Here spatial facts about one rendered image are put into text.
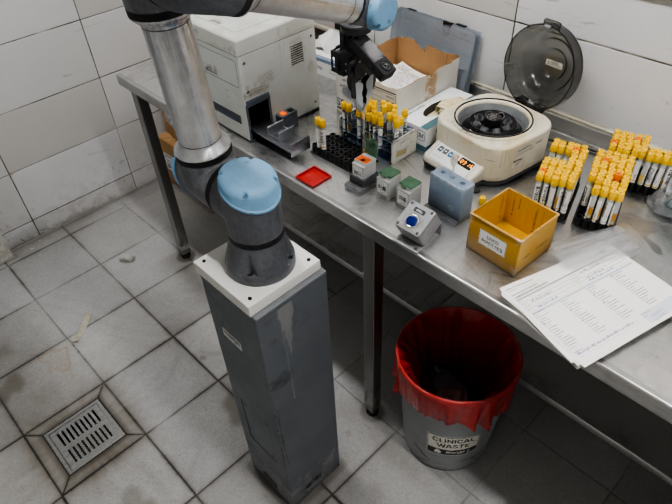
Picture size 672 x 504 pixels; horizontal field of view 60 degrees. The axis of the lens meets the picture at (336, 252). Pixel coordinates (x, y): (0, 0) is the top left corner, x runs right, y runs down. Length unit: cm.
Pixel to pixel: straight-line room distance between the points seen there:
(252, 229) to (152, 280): 154
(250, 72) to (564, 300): 97
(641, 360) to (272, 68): 115
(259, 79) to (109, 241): 149
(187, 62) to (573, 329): 86
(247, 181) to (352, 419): 116
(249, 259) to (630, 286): 77
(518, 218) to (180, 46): 80
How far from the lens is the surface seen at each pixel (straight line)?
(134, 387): 228
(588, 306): 124
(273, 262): 118
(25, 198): 300
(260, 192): 109
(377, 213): 141
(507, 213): 139
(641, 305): 129
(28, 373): 250
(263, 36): 163
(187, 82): 110
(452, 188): 135
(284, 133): 161
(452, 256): 130
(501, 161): 148
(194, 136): 115
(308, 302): 128
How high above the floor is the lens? 176
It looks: 42 degrees down
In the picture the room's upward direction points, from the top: 3 degrees counter-clockwise
